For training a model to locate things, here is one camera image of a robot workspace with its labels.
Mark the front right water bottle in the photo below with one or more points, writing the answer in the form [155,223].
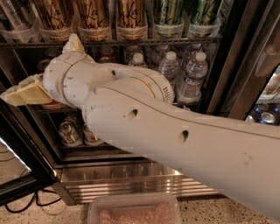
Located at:
[188,85]

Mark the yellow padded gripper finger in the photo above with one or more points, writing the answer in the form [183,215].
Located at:
[29,91]
[73,45]

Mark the left green soda can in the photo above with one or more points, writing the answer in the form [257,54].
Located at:
[69,134]

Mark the water bottle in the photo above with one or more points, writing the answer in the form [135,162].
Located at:
[169,67]
[188,85]
[138,61]

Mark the silver can far left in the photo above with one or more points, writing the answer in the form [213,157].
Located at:
[18,21]

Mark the middle orange lacroix can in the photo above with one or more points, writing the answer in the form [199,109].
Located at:
[94,20]

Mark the front left coca-cola can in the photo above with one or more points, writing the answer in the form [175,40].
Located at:
[52,105]

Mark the left orange lacroix can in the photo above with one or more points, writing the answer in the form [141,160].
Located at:
[56,18]

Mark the stainless steel beverage fridge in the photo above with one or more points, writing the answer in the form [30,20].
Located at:
[85,172]

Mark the right orange lacroix can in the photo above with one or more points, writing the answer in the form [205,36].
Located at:
[131,20]

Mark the front middle water bottle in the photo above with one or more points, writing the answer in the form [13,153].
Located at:
[169,67]

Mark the open black fridge door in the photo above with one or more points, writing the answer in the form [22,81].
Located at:
[22,169]

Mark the middle right coca-cola can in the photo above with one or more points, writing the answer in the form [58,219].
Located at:
[107,55]

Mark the green lacroix can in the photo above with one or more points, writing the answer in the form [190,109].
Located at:
[203,15]
[167,18]

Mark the coca-cola can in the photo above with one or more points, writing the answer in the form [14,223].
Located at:
[41,66]
[52,105]
[107,55]

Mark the orange lacroix can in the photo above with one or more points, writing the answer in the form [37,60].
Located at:
[131,20]
[56,18]
[94,20]

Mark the left green lacroix can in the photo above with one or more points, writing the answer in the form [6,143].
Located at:
[167,18]

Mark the clear plastic bin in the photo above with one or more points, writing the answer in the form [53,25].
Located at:
[135,208]

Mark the front left water bottle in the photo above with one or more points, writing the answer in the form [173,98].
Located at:
[138,61]

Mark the middle left coca-cola can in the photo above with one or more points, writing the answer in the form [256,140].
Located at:
[41,66]

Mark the green soda can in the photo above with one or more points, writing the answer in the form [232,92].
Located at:
[69,134]
[90,138]

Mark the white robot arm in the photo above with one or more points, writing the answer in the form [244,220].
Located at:
[131,108]

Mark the upper wire shelf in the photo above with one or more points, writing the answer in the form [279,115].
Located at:
[140,42]

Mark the closed glass fridge door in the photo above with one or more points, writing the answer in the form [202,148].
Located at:
[260,60]

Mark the right green lacroix can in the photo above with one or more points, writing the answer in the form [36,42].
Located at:
[203,15]

